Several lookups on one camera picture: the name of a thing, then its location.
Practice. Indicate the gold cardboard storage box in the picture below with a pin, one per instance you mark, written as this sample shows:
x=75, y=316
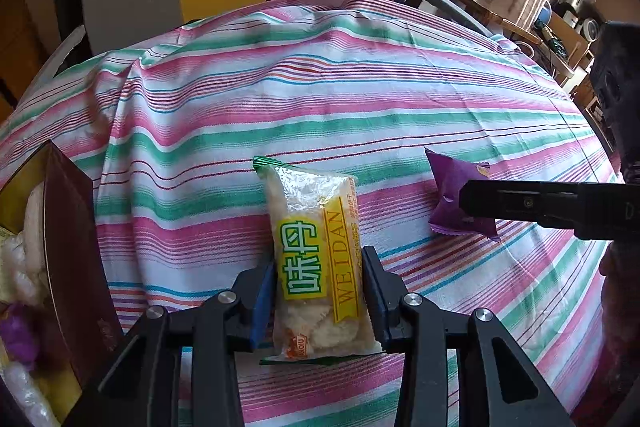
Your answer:
x=58, y=320

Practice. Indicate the purple snack packet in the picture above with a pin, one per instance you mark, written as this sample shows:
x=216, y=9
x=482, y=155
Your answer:
x=450, y=174

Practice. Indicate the striped pink green tablecloth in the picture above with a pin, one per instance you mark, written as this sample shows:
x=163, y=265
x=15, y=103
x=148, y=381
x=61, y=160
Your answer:
x=167, y=130

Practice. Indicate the person's right hand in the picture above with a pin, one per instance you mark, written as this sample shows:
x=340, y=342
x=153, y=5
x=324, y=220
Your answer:
x=617, y=285

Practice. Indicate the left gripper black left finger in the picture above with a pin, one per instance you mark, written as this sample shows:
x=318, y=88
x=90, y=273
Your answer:
x=139, y=385

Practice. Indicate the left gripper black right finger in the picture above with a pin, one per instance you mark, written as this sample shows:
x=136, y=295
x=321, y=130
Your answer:
x=498, y=385

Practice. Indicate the wooden side desk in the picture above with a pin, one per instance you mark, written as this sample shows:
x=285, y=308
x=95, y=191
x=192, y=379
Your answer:
x=557, y=44

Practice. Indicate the green yellow snack packet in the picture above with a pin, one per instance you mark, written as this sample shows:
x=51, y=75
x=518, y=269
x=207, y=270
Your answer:
x=321, y=313

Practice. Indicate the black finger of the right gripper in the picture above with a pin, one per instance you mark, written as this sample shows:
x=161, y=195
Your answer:
x=605, y=211

